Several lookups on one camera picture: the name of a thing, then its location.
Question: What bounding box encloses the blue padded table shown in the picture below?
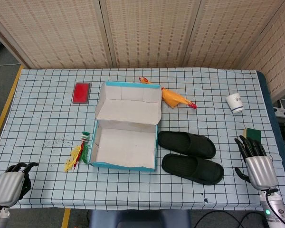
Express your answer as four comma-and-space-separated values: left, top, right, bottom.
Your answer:
256, 70, 285, 198

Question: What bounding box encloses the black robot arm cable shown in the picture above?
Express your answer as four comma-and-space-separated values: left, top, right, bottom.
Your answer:
194, 189, 280, 228

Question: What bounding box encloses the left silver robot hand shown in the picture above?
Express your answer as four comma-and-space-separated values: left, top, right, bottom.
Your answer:
0, 162, 39, 207

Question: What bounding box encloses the blue cardboard shoe box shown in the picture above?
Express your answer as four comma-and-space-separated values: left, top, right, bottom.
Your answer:
89, 80, 162, 173

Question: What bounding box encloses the black rubber slipper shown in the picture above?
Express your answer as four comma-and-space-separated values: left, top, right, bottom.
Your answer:
157, 130, 217, 159
161, 153, 225, 186

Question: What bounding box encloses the blue chair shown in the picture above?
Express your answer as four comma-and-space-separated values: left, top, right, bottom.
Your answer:
89, 209, 192, 228

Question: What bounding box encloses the green yellow sponge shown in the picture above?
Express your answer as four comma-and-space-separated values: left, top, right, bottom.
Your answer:
242, 128, 262, 143

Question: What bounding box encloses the red ink pad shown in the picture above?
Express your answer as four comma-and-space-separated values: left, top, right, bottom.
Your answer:
72, 82, 91, 105

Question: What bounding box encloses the red yellow green feather shuttlecock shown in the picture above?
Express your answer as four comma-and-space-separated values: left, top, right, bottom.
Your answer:
63, 131, 90, 172

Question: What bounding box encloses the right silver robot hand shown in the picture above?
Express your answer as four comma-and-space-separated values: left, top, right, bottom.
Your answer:
234, 135, 279, 190

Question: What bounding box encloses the yellow rubber chicken toy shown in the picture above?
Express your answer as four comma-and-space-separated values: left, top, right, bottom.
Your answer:
139, 76, 197, 110

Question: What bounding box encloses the woven bamboo screen panel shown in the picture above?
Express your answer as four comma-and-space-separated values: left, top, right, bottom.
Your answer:
0, 0, 114, 69
99, 0, 202, 68
184, 0, 285, 69
238, 0, 285, 102

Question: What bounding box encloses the white paper cup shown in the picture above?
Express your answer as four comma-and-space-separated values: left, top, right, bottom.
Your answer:
226, 92, 244, 114

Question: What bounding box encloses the blue checkered tablecloth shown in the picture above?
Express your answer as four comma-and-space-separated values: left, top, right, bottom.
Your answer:
0, 67, 285, 211

